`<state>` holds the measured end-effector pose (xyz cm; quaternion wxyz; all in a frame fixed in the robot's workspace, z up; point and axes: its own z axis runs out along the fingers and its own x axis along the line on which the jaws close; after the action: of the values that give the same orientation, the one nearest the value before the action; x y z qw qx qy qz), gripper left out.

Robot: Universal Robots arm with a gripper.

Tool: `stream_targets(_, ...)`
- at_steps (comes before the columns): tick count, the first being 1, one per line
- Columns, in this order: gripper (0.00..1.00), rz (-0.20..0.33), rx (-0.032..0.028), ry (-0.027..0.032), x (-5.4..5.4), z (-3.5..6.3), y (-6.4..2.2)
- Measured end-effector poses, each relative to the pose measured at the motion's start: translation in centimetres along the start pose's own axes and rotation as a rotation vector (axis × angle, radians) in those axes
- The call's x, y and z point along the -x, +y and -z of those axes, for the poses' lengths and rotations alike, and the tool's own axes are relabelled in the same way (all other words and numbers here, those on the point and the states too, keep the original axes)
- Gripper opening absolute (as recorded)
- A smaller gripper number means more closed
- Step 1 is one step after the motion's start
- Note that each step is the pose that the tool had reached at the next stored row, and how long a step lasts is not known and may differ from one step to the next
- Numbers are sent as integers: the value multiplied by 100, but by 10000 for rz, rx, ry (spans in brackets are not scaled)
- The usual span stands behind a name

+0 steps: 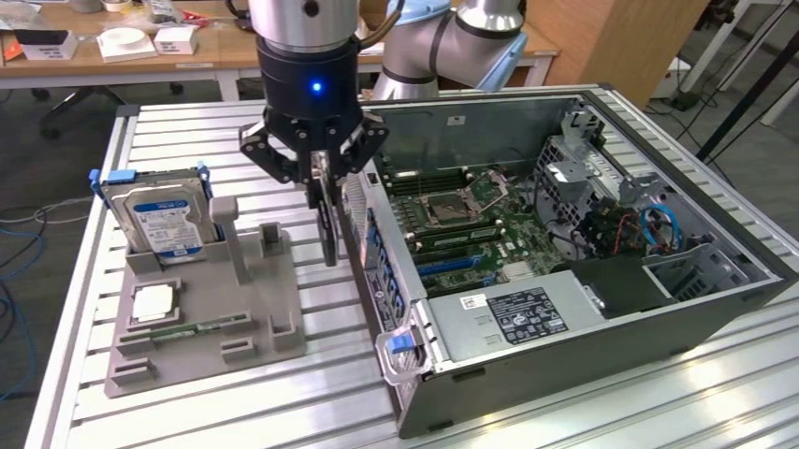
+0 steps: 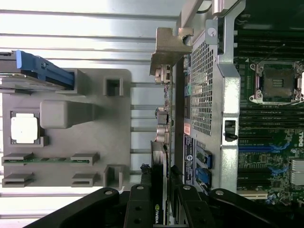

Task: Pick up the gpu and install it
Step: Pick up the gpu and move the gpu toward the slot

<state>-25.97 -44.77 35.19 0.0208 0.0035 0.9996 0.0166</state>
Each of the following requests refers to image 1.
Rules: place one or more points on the grey power supply unit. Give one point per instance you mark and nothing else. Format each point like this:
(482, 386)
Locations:
(462, 337)

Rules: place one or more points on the hard disk blue bracket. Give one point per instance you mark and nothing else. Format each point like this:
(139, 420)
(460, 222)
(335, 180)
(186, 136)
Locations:
(162, 224)

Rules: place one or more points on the grey cup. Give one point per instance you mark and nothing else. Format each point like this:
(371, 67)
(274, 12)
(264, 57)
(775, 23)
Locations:
(86, 5)

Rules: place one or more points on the white paper stack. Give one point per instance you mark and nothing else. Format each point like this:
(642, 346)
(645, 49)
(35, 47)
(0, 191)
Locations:
(374, 51)

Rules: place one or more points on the blue expansion slot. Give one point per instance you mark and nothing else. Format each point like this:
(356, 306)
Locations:
(450, 265)

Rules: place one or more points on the black office chair base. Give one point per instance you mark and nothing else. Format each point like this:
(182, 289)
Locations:
(78, 98)

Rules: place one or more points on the green motherboard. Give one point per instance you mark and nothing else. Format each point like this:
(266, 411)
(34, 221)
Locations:
(531, 234)

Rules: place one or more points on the metal disk bay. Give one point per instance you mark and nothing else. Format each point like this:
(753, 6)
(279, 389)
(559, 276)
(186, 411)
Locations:
(565, 175)

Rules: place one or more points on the blue case latch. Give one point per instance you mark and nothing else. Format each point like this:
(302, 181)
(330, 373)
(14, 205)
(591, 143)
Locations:
(400, 345)

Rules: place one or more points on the perforated metal drive cage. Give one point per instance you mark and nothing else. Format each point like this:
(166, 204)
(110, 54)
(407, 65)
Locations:
(711, 269)

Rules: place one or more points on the blue slot retainer clips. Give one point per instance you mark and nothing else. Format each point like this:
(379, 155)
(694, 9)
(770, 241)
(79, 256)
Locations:
(376, 237)

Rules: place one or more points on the white pedestal unit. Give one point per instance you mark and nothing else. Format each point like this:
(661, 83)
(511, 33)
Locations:
(665, 79)

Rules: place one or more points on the clear bag of parts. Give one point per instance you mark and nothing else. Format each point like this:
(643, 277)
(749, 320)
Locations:
(163, 11)

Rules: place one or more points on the green RAM stick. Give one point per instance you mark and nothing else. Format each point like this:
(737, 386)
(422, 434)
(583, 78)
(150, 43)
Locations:
(180, 329)

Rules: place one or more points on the white tape roll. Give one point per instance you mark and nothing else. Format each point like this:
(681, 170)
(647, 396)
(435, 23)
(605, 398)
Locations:
(116, 4)

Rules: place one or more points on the black pole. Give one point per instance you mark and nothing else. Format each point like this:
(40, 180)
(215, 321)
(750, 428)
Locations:
(747, 96)

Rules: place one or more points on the black power adapter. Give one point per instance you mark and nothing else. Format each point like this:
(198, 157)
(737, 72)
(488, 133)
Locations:
(686, 102)

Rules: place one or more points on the white box black top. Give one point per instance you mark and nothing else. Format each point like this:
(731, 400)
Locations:
(50, 49)

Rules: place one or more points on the orange cardboard box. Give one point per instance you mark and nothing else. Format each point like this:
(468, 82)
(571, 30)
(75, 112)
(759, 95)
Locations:
(7, 49)

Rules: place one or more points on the white round holder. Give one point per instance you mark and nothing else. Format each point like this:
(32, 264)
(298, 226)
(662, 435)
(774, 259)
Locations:
(128, 44)

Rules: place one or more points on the grey parts rack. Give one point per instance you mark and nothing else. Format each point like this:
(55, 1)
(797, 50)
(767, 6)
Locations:
(206, 299)

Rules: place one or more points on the metal socket cover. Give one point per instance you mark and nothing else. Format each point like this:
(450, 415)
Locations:
(490, 187)

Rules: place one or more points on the silver chipset heatsink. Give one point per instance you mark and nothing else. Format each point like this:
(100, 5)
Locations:
(516, 272)

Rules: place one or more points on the open grey PC case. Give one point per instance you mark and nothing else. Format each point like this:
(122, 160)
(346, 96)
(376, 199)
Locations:
(562, 374)

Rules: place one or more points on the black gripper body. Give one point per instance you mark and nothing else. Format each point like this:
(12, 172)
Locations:
(306, 93)

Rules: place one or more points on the wooden desk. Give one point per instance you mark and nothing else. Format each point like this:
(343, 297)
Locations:
(75, 68)

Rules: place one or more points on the silver CPU chip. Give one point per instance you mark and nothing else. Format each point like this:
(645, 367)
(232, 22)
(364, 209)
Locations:
(152, 303)

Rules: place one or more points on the black graphics card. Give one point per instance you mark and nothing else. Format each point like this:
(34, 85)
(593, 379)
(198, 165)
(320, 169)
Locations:
(327, 234)

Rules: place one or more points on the small white labelled box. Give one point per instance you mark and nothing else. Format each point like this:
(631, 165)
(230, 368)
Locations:
(175, 42)

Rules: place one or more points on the CPU socket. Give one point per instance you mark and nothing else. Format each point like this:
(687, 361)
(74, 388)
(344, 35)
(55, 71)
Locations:
(451, 209)

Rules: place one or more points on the wooden cabinet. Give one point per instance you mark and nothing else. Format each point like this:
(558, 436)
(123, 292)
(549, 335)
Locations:
(625, 47)

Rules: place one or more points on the brown cardboard box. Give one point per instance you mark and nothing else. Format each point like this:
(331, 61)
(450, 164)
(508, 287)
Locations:
(371, 14)

